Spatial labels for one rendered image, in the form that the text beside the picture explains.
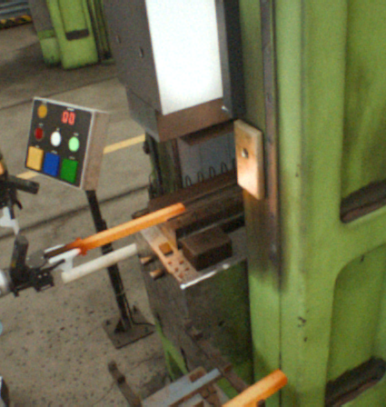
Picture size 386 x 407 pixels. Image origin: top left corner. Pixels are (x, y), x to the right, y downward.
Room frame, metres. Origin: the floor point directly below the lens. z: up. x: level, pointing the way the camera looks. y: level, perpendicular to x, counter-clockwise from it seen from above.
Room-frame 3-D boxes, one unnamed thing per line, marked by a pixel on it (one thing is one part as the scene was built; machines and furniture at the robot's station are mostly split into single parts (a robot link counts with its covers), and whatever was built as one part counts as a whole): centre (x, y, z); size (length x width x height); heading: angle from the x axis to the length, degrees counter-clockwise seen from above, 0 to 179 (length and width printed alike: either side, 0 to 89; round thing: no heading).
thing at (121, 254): (1.52, 0.33, 0.62); 0.44 x 0.05 x 0.05; 114
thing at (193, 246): (1.11, -0.02, 0.95); 0.12 x 0.08 x 0.06; 114
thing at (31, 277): (1.05, 0.47, 0.98); 0.12 x 0.08 x 0.09; 114
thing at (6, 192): (1.38, 0.61, 1.07); 0.09 x 0.08 x 0.12; 97
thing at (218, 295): (1.28, -0.12, 0.69); 0.56 x 0.38 x 0.45; 114
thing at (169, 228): (1.33, -0.09, 0.96); 0.42 x 0.20 x 0.09; 114
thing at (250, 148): (1.01, -0.14, 1.27); 0.09 x 0.02 x 0.17; 24
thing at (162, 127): (1.33, -0.09, 1.32); 0.42 x 0.20 x 0.10; 114
